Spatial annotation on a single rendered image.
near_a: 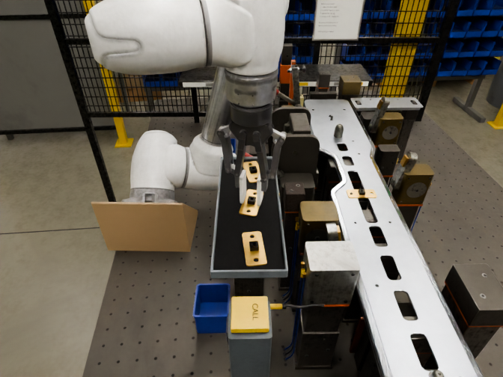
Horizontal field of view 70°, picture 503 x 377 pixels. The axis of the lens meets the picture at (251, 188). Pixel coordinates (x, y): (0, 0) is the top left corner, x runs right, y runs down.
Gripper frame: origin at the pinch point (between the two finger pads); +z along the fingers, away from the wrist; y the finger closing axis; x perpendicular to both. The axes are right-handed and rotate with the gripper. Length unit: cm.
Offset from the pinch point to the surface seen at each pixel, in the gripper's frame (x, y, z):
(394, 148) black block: 60, 38, 21
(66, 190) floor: 114, -168, 120
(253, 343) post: -29.5, 7.2, 7.5
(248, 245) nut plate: -12.6, 2.5, 3.7
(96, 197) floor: 112, -142, 120
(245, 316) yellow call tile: -27.2, 5.4, 4.0
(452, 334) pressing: -12.0, 44.0, 20.1
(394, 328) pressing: -13.3, 32.9, 20.0
